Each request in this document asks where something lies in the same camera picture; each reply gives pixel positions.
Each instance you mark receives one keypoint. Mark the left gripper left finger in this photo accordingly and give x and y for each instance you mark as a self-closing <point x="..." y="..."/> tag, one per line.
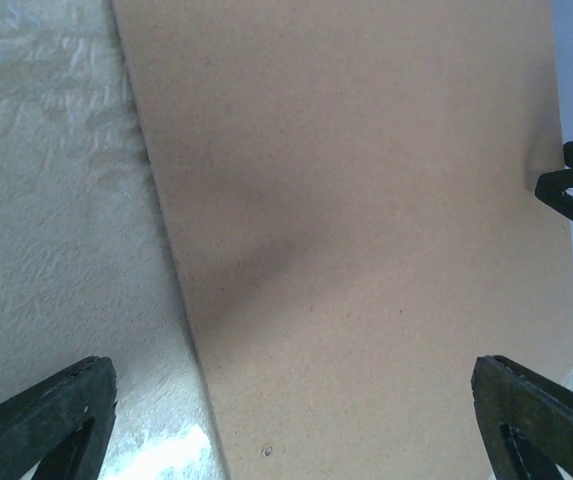
<point x="61" y="426"/>

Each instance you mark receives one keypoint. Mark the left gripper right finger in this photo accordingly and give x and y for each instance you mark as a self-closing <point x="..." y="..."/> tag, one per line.
<point x="525" y="420"/>

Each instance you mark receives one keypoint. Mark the brown cardboard backing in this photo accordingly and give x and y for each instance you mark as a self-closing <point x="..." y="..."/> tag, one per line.
<point x="348" y="190"/>

